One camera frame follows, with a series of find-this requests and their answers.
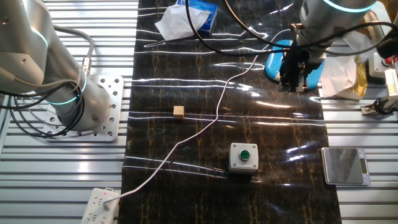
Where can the silver digital scale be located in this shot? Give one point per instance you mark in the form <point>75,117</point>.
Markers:
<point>343,166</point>

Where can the black marble pattern mat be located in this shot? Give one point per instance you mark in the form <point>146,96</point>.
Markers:
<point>217,186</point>

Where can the blue tissue box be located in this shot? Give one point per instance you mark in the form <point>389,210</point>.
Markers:
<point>209,15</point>

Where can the white yellow plastic bag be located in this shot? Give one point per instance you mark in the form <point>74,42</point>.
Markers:
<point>339,74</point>

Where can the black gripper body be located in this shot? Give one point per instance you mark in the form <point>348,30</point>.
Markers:
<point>295,63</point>

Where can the small wooden block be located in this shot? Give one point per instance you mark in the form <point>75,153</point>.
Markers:
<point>178,112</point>

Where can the silver metal bracket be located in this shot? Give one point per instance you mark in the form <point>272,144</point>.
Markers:
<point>368,109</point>

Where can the blue and white desk lamp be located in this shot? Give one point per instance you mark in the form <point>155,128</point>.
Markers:
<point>273,63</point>

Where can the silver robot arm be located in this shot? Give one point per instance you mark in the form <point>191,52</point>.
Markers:
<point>25,62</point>

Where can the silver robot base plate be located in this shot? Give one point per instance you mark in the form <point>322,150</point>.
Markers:
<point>109,93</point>

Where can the grey box with green button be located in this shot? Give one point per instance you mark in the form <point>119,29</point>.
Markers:
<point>243,158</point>

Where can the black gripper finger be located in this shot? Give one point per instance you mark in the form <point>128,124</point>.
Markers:
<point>300,85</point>
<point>286,84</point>

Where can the white tissue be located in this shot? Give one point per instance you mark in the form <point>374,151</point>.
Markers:
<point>177,25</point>

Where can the white ribbed block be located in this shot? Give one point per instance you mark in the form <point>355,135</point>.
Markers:
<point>391,82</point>

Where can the white power strip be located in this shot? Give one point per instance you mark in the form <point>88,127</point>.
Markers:
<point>94,208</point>

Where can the gold foil packet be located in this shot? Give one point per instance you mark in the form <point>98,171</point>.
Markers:
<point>361,77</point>

